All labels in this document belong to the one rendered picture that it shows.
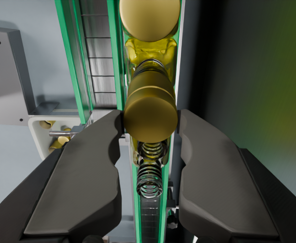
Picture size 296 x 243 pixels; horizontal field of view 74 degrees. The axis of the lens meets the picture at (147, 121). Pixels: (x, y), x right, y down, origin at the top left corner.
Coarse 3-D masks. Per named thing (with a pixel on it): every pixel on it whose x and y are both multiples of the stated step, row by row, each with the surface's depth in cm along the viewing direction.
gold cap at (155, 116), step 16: (144, 80) 13; (160, 80) 13; (128, 96) 12; (144, 96) 11; (160, 96) 11; (128, 112) 11; (144, 112) 11; (160, 112) 11; (176, 112) 11; (128, 128) 12; (144, 128) 12; (160, 128) 12
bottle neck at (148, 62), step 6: (144, 60) 19; (150, 60) 18; (156, 60) 19; (138, 66) 19; (144, 66) 16; (150, 66) 16; (156, 66) 16; (162, 66) 19; (138, 72) 16; (162, 72) 16; (132, 78) 17; (168, 78) 16
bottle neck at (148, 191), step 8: (144, 160) 24; (160, 160) 25; (144, 168) 22; (152, 168) 22; (160, 168) 23; (144, 176) 21; (152, 176) 21; (160, 176) 22; (144, 184) 21; (152, 184) 21; (160, 184) 21; (144, 192) 22; (152, 192) 22; (160, 192) 22
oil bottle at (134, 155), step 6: (132, 138) 26; (168, 138) 26; (132, 144) 26; (168, 144) 26; (132, 150) 26; (168, 150) 26; (132, 156) 26; (138, 156) 26; (168, 156) 27; (132, 162) 27; (138, 162) 26; (162, 162) 26
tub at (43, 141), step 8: (32, 120) 52; (40, 120) 53; (48, 120) 53; (56, 120) 52; (64, 120) 52; (72, 120) 52; (96, 120) 52; (32, 128) 54; (40, 128) 57; (56, 128) 62; (64, 128) 62; (40, 136) 57; (48, 136) 61; (56, 136) 64; (40, 144) 57; (48, 144) 62; (40, 152) 58; (48, 152) 62
